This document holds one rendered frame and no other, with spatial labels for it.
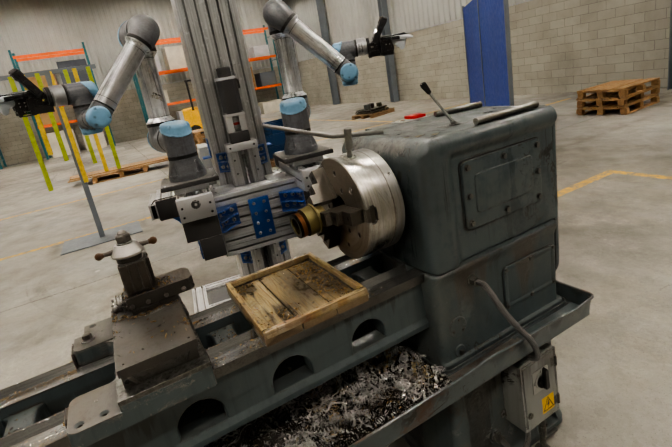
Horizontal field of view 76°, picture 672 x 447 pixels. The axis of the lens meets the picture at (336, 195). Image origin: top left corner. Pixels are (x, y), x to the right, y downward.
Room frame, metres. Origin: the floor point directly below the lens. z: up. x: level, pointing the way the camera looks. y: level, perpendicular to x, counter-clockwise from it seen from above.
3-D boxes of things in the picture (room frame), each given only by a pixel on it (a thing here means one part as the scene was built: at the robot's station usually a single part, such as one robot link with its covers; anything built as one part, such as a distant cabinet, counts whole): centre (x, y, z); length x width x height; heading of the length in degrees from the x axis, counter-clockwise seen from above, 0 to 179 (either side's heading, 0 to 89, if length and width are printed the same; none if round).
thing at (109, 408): (0.95, 0.56, 0.90); 0.47 x 0.30 x 0.06; 26
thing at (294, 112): (1.92, 0.12, 1.33); 0.13 x 0.12 x 0.14; 177
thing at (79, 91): (1.70, 0.88, 1.56); 0.11 x 0.08 x 0.09; 130
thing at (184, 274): (1.06, 0.52, 0.99); 0.20 x 0.10 x 0.05; 116
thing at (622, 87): (7.66, -5.29, 0.22); 1.25 x 0.86 x 0.44; 119
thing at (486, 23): (7.57, -2.88, 1.18); 4.12 x 0.80 x 2.35; 168
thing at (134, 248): (1.04, 0.55, 1.13); 0.08 x 0.08 x 0.03
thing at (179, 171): (1.76, 0.59, 1.21); 0.15 x 0.15 x 0.10
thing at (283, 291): (1.14, 0.17, 0.89); 0.36 x 0.30 x 0.04; 26
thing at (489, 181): (1.45, -0.40, 1.06); 0.59 x 0.48 x 0.39; 116
